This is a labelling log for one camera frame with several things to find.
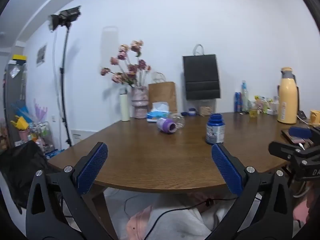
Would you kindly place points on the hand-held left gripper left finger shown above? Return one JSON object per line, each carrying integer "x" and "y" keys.
{"x": 92, "y": 168}

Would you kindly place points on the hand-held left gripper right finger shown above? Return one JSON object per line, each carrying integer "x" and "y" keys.
{"x": 227, "y": 170}

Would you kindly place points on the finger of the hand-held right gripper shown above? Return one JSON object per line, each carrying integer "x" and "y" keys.
{"x": 282, "y": 150}
{"x": 300, "y": 132}

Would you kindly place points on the person's right forearm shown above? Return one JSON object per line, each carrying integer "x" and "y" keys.
{"x": 312, "y": 202}

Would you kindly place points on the clear plastic cup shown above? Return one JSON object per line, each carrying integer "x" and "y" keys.
{"x": 179, "y": 120}

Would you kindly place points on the brown notebook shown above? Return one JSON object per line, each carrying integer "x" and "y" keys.
{"x": 286, "y": 134}

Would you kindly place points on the small black device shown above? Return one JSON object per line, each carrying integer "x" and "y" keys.
{"x": 302, "y": 115}

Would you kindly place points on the yellow mug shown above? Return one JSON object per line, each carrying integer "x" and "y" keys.
{"x": 315, "y": 117}

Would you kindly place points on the yellow thermos jug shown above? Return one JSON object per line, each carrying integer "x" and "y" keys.
{"x": 287, "y": 100}

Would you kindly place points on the blue supplement jar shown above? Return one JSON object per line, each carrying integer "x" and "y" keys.
{"x": 215, "y": 130}

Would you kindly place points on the pile of snack packets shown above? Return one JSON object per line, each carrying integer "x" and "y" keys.
{"x": 266, "y": 105}

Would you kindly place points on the small glass of yellow liquid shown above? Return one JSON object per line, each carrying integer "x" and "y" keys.
{"x": 253, "y": 113}

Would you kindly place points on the clear plastic bottle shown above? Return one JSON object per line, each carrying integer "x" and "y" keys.
{"x": 245, "y": 97}

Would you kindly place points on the clear storage container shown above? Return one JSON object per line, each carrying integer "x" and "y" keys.
{"x": 207, "y": 108}

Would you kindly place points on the cluttered storage rack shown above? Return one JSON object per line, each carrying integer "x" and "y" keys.
{"x": 37, "y": 132}

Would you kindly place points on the blue drink can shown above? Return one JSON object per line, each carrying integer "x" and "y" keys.
{"x": 237, "y": 102}

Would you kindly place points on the small blue-lidded jar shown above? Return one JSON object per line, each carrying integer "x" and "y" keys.
{"x": 192, "y": 111}

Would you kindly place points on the white slim bottle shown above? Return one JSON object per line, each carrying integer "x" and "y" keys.
{"x": 125, "y": 107}

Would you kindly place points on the black jacket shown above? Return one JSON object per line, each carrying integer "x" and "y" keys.
{"x": 22, "y": 170}

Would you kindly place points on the person's grey pants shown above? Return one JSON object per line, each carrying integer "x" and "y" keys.
{"x": 180, "y": 225}

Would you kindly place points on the pink marbled vase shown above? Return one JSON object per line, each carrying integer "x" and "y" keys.
{"x": 139, "y": 102}

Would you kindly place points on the blue tissue pack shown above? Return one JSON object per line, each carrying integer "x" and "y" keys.
{"x": 157, "y": 112}

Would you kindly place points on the black paper bag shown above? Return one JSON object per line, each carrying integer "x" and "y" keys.
{"x": 201, "y": 77}

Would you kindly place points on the brown paper bag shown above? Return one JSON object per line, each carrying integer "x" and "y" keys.
{"x": 163, "y": 93}

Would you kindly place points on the grey refrigerator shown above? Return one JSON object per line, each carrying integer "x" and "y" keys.
{"x": 13, "y": 100}

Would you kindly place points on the pink dried flowers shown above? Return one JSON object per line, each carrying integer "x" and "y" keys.
{"x": 128, "y": 67}

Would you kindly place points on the yellow box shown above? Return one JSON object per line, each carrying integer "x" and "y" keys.
{"x": 19, "y": 57}

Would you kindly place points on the studio light on stand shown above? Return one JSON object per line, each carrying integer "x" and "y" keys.
{"x": 65, "y": 17}

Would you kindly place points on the white wall heater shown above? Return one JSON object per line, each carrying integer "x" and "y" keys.
{"x": 82, "y": 137}

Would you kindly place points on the wall poster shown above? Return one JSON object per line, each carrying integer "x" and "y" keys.
{"x": 41, "y": 55}

